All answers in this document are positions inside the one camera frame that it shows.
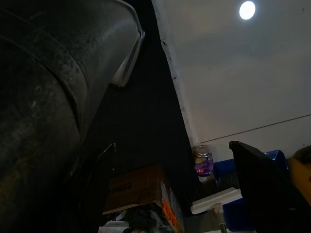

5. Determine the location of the yellow plastic container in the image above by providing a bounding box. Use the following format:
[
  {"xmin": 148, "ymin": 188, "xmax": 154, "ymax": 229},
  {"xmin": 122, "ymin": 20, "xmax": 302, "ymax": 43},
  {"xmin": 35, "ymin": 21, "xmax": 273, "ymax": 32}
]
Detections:
[{"xmin": 288, "ymin": 145, "xmax": 311, "ymax": 212}]

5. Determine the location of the purple glass jar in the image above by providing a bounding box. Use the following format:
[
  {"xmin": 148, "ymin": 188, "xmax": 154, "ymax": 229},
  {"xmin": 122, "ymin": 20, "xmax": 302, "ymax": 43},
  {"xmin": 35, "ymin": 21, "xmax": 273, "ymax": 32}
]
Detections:
[{"xmin": 193, "ymin": 145, "xmax": 214, "ymax": 177}]

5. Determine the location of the round ceiling light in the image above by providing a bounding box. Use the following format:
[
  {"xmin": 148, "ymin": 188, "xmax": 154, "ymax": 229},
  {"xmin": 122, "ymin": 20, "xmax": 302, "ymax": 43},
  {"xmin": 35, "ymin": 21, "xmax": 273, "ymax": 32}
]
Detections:
[{"xmin": 239, "ymin": 0, "xmax": 257, "ymax": 21}]

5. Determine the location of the brown cardboard box with stickers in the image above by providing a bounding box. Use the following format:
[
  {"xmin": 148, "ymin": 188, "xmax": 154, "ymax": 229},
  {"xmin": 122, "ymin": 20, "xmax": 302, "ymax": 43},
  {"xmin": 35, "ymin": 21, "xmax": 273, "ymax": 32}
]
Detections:
[{"xmin": 102, "ymin": 164, "xmax": 186, "ymax": 232}]

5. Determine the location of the white plastic squeegee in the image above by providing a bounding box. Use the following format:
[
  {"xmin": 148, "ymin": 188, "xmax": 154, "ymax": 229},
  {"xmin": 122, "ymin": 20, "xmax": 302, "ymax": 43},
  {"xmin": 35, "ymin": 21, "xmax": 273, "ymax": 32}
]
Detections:
[{"xmin": 190, "ymin": 186, "xmax": 243, "ymax": 233}]

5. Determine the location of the crumpled black plastic bag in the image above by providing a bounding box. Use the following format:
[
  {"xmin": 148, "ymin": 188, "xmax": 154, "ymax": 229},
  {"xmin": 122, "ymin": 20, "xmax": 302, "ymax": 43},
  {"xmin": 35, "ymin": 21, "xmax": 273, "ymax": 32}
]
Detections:
[{"xmin": 104, "ymin": 207, "xmax": 166, "ymax": 233}]

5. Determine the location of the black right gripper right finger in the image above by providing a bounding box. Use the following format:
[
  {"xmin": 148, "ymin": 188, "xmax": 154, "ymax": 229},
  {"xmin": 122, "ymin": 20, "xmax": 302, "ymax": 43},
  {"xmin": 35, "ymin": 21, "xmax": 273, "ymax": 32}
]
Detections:
[{"xmin": 229, "ymin": 140, "xmax": 311, "ymax": 233}]

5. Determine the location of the blue plastic crate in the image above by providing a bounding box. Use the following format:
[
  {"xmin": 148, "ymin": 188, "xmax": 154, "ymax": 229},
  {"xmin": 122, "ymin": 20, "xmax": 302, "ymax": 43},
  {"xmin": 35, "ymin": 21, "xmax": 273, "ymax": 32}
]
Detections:
[{"xmin": 211, "ymin": 150, "xmax": 291, "ymax": 233}]

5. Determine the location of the black robot body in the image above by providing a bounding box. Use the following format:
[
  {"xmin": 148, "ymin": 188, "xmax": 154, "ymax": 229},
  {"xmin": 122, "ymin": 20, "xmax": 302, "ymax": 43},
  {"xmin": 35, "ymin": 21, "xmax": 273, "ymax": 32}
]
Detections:
[{"xmin": 0, "ymin": 0, "xmax": 146, "ymax": 233}]

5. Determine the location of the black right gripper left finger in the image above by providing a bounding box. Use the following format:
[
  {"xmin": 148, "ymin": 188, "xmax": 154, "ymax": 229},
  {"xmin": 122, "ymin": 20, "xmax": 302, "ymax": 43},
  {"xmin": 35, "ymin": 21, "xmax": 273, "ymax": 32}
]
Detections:
[{"xmin": 80, "ymin": 142, "xmax": 117, "ymax": 233}]

